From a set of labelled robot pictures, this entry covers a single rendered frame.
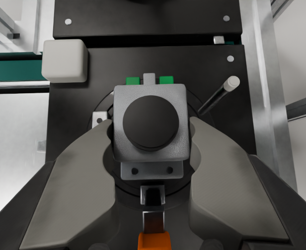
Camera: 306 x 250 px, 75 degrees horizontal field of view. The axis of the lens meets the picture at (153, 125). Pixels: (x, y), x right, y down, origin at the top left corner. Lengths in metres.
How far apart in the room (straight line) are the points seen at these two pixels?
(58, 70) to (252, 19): 0.25
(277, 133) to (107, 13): 0.26
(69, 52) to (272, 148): 0.26
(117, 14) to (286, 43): 0.31
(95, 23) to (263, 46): 0.22
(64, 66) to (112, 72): 0.05
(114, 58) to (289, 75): 0.31
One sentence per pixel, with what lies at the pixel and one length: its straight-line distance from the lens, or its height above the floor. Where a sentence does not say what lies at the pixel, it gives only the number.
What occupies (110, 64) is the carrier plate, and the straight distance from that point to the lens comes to 0.26.
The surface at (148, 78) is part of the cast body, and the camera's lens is 0.17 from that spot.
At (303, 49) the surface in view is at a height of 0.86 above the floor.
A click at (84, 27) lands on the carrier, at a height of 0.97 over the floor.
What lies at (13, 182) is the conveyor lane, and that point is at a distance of 0.34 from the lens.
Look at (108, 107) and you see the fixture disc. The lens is 0.22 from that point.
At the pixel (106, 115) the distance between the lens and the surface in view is 0.20.
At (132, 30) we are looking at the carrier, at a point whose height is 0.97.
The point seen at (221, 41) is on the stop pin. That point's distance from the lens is 0.29.
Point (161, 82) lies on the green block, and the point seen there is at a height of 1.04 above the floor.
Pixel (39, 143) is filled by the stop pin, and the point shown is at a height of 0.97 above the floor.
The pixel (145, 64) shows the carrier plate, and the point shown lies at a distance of 0.26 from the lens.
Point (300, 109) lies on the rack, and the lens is 0.32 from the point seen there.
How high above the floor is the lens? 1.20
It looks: 80 degrees down
